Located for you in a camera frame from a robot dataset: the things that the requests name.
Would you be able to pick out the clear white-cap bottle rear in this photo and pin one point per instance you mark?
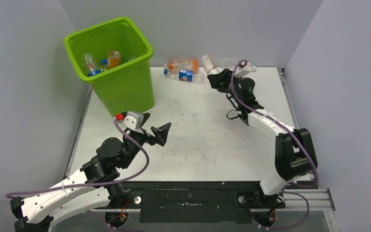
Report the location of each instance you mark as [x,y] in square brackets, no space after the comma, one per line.
[229,62]

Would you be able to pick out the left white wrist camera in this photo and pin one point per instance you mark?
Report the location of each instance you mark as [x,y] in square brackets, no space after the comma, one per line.
[131,120]

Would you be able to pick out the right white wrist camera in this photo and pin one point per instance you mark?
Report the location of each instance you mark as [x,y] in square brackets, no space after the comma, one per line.
[244,69]

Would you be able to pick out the green-red label bottle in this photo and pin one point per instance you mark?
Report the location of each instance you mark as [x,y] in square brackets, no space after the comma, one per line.
[209,65]

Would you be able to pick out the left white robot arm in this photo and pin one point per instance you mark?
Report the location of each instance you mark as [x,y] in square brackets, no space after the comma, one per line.
[97,183]

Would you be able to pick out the aluminium frame rail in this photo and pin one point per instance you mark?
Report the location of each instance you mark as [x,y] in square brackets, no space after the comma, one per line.
[318,200]

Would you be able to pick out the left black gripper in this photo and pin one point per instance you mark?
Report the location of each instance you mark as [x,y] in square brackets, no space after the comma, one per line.
[160,132]

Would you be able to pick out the orange bottle barcode label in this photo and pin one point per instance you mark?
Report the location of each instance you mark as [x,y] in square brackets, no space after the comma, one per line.
[113,58]

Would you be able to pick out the orange label bottle rear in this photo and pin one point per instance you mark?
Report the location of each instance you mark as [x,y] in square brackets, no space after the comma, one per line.
[174,67]

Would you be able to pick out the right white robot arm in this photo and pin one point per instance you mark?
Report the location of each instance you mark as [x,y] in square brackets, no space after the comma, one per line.
[294,149]

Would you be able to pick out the blue label clear bottle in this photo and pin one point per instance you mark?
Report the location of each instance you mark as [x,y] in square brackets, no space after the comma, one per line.
[92,67]

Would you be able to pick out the green plastic bin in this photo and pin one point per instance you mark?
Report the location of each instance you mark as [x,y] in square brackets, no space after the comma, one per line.
[127,87]

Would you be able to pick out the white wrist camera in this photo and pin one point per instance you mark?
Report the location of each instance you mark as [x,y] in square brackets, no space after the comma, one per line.
[131,120]
[244,69]

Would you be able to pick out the pepsi bottle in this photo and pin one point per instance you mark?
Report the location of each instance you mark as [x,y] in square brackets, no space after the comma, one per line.
[185,75]
[104,66]

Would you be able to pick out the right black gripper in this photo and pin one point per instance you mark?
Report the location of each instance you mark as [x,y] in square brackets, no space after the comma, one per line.
[222,79]

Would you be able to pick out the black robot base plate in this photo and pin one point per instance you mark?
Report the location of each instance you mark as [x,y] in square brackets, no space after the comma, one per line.
[195,202]

